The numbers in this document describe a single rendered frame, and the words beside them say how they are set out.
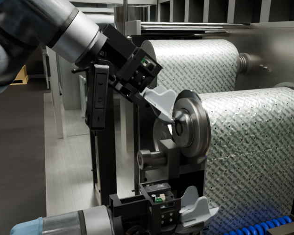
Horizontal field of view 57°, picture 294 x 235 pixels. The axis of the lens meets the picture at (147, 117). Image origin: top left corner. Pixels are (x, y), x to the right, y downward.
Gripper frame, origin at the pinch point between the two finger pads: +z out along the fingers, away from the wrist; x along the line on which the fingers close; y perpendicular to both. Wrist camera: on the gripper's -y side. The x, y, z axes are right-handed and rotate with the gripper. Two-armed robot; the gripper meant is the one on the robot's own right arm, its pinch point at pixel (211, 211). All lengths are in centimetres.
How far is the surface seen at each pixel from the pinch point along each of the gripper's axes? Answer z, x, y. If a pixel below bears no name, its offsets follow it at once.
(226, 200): 3.3, -0.3, 1.9
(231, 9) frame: 31, 41, 41
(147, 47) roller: -2.0, 30.5, 30.1
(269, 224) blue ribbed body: 13.4, -2.2, -4.9
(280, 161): 15.9, -0.3, 8.3
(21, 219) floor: -58, 169, -109
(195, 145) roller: -3.5, 1.5, 14.0
